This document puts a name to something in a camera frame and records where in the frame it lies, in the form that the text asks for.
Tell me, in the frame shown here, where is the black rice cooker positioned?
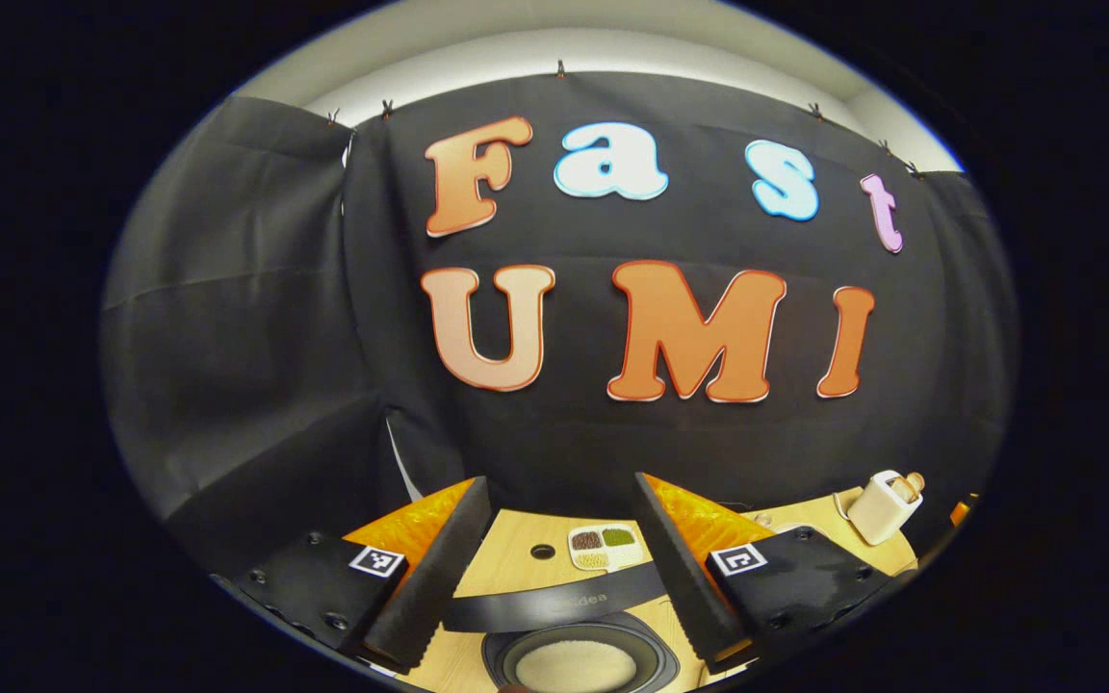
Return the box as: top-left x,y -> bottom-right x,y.
442,561 -> 683,693

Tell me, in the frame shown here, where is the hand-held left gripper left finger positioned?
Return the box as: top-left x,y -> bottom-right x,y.
213,475 -> 495,675

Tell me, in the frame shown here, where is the white toaster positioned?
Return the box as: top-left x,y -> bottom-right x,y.
846,470 -> 923,547

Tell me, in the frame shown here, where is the white rice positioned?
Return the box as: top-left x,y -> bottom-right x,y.
514,640 -> 638,693

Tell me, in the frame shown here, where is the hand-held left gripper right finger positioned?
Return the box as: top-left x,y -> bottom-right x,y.
633,472 -> 916,670

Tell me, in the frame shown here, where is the white divided bean dish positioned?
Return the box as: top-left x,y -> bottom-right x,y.
568,523 -> 640,573

